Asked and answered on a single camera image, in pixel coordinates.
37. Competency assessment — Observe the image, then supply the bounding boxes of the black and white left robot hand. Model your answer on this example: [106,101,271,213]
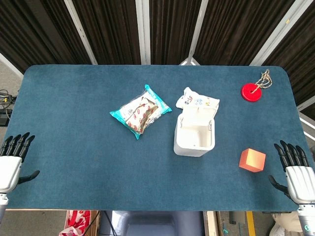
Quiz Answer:
[0,132,40,195]

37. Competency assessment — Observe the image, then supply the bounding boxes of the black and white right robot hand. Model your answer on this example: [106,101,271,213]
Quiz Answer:
[268,140,315,205]

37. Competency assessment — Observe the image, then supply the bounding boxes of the white open-lid box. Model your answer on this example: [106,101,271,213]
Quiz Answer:
[173,105,220,157]

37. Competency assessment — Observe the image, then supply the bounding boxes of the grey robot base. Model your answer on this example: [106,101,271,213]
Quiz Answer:
[99,210,205,236]

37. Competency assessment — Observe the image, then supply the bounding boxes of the white sack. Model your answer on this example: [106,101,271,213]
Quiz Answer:
[269,212,303,236]

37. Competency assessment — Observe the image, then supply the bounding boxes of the orange cube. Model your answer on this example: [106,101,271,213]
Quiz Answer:
[238,147,267,173]

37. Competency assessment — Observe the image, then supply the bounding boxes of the black box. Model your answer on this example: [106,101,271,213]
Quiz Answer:
[0,109,13,127]

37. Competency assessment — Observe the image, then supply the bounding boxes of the red and white bag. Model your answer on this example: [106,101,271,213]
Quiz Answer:
[58,210,92,236]

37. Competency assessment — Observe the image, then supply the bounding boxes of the red disc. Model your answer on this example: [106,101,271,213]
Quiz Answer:
[240,83,263,101]

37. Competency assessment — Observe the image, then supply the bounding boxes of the crumpled white printed wrapper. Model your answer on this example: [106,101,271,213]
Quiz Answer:
[175,87,220,109]

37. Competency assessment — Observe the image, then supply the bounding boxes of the teal snack bag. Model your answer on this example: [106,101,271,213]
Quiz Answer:
[109,84,172,140]

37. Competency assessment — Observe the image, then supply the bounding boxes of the tangled cables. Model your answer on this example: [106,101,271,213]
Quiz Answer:
[0,88,18,109]

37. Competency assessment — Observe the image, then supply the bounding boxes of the white frame post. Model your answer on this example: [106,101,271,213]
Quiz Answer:
[296,95,315,112]
[135,0,152,65]
[249,0,314,66]
[63,0,98,65]
[179,0,210,66]

